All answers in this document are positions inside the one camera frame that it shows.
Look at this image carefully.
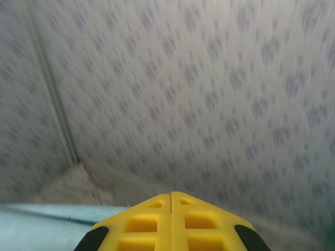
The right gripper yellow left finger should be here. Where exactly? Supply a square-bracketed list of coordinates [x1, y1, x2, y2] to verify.
[74, 192, 172, 251]

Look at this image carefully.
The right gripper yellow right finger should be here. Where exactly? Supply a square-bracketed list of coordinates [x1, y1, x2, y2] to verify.
[170, 191, 272, 251]

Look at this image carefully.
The light blue t-shirt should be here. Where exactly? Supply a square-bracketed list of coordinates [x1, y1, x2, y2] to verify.
[0, 203, 130, 251]

